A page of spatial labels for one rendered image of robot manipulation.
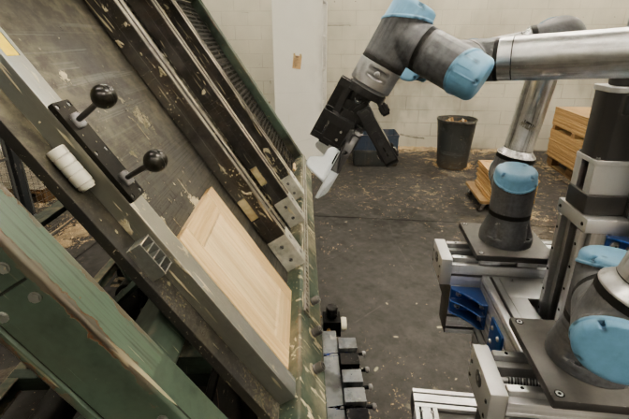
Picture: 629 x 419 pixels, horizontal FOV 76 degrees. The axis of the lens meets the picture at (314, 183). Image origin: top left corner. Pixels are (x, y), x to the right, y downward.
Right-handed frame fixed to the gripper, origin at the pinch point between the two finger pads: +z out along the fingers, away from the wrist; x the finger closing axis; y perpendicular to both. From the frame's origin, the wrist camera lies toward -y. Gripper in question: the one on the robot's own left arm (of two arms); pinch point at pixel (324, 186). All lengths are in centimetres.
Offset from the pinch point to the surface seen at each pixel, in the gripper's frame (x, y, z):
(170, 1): -95, 84, -2
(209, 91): -70, 48, 15
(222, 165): -39, 27, 25
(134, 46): -36, 61, 4
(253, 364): 9.1, -5.2, 38.1
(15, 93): 15, 50, 6
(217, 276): -0.5, 10.2, 30.5
